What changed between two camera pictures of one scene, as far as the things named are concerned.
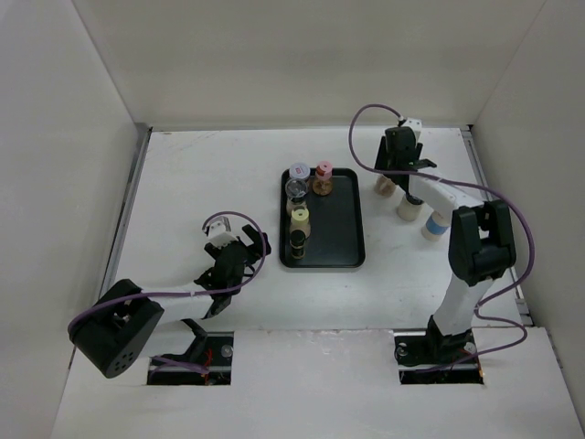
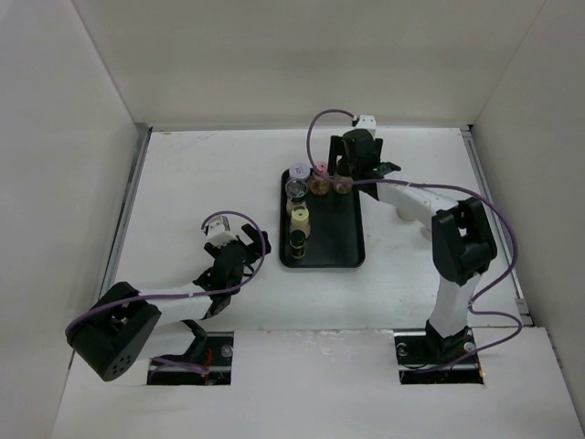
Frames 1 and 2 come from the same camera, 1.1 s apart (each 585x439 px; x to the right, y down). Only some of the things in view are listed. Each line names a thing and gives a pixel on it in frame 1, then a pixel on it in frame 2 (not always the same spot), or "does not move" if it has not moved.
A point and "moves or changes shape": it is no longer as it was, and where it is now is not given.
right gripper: [381, 162] to [337, 148]
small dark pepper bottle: [297, 241] does not move
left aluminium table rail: [123, 217] does not move
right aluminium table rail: [468, 133] does not move
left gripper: [255, 251] does not move
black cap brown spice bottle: [385, 186] moves or changes shape
